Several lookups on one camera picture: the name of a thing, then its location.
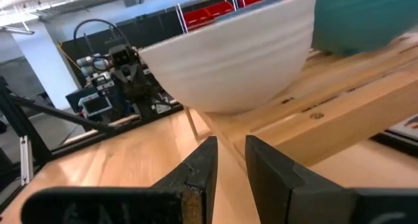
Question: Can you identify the silver frame bracket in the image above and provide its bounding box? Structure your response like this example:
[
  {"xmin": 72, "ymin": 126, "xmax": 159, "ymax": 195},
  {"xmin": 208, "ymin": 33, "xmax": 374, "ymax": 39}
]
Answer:
[{"xmin": 18, "ymin": 135, "xmax": 35, "ymax": 186}]

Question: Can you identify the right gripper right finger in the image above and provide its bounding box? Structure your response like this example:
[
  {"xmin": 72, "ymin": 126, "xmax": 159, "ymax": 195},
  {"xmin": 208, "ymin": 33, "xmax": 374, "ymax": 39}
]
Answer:
[{"xmin": 244, "ymin": 135, "xmax": 418, "ymax": 224}]

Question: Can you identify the wooden slatted shelf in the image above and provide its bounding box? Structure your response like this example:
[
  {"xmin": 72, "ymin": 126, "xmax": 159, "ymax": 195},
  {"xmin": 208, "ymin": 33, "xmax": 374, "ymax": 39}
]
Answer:
[{"xmin": 182, "ymin": 31, "xmax": 418, "ymax": 174}]

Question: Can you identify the tablet with white frame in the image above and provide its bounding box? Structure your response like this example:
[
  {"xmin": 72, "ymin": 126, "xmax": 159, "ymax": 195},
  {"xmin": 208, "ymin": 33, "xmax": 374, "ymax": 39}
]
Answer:
[{"xmin": 77, "ymin": 92, "xmax": 114, "ymax": 118}]

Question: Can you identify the white bowl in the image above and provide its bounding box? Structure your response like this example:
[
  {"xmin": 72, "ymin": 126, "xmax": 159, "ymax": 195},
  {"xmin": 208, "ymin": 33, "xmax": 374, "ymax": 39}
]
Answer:
[{"xmin": 138, "ymin": 0, "xmax": 317, "ymax": 114}]

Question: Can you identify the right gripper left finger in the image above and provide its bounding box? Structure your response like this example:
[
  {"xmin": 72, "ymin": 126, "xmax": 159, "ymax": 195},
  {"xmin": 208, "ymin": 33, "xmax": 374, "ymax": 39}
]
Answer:
[{"xmin": 21, "ymin": 136, "xmax": 219, "ymax": 224}]

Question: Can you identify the green bowl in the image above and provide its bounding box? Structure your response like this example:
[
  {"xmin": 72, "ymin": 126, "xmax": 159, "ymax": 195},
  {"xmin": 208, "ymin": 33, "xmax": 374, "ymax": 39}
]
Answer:
[{"xmin": 312, "ymin": 0, "xmax": 418, "ymax": 57}]

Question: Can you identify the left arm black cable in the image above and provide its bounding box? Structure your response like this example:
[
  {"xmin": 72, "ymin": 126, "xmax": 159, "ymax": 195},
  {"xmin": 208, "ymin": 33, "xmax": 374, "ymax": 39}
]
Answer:
[{"xmin": 72, "ymin": 18, "xmax": 131, "ymax": 55}]

